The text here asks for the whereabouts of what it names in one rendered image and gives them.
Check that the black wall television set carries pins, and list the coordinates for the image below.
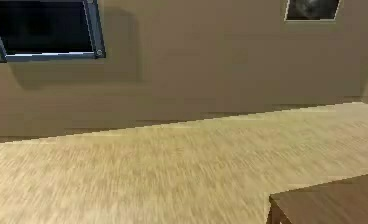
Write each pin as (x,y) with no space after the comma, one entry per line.
(42,30)

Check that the dark framed wall picture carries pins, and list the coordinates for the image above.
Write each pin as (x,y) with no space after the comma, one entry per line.
(312,9)

